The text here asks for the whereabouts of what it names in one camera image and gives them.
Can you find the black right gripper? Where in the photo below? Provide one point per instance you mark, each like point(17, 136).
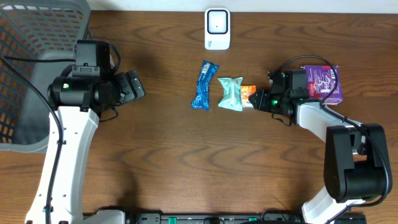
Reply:
point(265, 101)

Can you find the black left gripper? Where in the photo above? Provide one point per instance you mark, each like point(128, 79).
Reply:
point(121, 90)

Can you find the orange tissue pocket pack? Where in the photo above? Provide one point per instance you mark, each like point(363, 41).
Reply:
point(246, 92)

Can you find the purple red tissue pack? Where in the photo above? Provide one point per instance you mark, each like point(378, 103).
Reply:
point(321, 80)

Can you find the teal packet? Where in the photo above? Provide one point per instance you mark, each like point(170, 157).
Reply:
point(231, 93)

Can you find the blue snack bar wrapper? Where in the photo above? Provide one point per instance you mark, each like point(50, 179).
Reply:
point(207, 72)

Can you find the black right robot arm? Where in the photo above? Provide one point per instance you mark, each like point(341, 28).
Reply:
point(356, 171)

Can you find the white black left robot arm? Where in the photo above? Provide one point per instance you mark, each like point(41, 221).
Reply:
point(77, 102)

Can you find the white barcode scanner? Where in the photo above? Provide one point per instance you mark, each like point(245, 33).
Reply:
point(217, 29)

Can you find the dark grey plastic basket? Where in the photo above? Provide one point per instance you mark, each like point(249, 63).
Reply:
point(40, 38)

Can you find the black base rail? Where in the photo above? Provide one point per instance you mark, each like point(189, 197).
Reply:
point(156, 218)

